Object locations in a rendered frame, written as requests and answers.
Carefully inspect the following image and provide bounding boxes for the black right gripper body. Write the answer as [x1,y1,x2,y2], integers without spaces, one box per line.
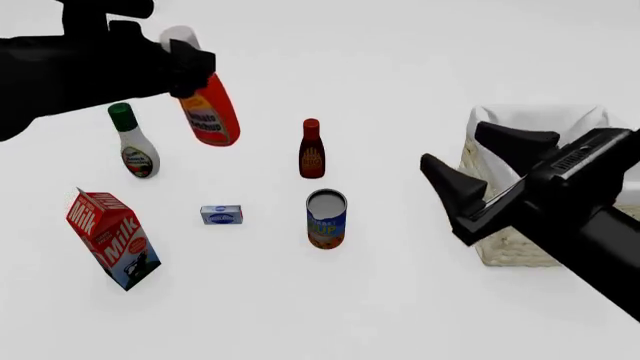
[449,127,640,248]

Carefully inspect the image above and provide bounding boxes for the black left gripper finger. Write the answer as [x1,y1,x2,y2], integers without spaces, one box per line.
[168,37,218,100]

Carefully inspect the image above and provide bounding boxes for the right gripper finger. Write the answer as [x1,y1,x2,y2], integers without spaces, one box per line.
[419,152,489,227]
[473,120,562,178]

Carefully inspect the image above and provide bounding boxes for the white salad dressing bottle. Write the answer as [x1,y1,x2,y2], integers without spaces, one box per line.
[106,102,162,180]

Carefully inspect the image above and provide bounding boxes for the small blue butter box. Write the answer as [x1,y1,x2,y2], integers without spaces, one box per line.
[199,204,245,227]

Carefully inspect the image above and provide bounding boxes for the pale wicker basket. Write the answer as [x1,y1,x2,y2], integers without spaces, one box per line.
[458,104,640,269]

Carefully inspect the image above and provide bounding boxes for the blue orange soup can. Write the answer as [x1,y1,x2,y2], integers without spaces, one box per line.
[305,187,349,251]

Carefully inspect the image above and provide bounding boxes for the dark red sauce bottle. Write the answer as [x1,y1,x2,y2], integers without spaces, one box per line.
[298,117,327,180]

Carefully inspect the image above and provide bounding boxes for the white cloth basket liner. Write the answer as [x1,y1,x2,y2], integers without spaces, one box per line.
[464,104,640,211]

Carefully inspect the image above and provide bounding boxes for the red milk carton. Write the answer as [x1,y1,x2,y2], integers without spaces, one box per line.
[64,186,163,293]

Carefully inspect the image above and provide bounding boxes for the red tomato ketchup bottle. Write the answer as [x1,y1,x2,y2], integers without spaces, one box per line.
[159,24,242,148]

